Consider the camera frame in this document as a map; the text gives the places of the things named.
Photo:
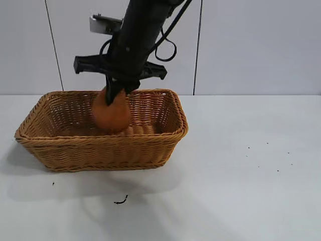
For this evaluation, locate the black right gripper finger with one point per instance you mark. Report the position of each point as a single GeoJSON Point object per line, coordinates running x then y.
{"type": "Point", "coordinates": [110, 93]}
{"type": "Point", "coordinates": [131, 87]}

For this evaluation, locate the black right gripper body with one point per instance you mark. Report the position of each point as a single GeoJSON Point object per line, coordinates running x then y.
{"type": "Point", "coordinates": [125, 60]}

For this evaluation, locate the orange fruit with stem knob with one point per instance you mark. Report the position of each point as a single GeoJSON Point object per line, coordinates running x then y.
{"type": "Point", "coordinates": [110, 116]}

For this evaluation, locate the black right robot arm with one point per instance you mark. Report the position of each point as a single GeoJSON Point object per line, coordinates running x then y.
{"type": "Point", "coordinates": [148, 17]}

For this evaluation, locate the woven wicker rectangular basket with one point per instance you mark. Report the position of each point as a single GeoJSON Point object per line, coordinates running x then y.
{"type": "Point", "coordinates": [100, 153]}

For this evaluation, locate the black curled scrap piece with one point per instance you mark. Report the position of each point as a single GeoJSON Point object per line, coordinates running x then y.
{"type": "Point", "coordinates": [121, 201]}

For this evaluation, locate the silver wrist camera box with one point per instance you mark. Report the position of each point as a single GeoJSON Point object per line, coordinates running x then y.
{"type": "Point", "coordinates": [102, 25]}

